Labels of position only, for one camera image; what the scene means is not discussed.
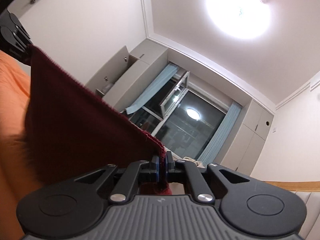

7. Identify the white cloth on ledge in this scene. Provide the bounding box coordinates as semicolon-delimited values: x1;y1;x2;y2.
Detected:
181;157;205;168

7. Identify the orange bed duvet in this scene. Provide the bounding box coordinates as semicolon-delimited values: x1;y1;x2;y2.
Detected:
1;52;42;239

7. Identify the left light blue curtain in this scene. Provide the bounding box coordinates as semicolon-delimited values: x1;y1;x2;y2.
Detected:
125;63;179;114

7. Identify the round ceiling lamp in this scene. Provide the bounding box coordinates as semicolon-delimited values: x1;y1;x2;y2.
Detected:
204;0;274;41

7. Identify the grey built-in wardrobe unit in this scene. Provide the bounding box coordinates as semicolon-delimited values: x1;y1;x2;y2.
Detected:
86;40;273;175

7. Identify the right light blue curtain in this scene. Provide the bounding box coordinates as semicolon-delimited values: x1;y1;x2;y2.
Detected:
198;101;242;167

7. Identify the window with open sash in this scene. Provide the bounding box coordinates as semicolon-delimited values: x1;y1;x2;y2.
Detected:
123;75;227;159

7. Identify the dark red knit garment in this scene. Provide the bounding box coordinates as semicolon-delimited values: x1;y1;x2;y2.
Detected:
24;46;165;185

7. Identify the light blue curtain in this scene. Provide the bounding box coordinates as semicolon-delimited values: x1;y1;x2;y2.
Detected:
125;63;179;114
198;101;242;167

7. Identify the open wardrobe door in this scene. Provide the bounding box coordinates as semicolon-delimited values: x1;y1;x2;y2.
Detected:
85;46;129;93

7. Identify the grey padded wooden headboard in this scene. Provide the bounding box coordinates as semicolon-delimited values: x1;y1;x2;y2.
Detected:
266;181;320;240

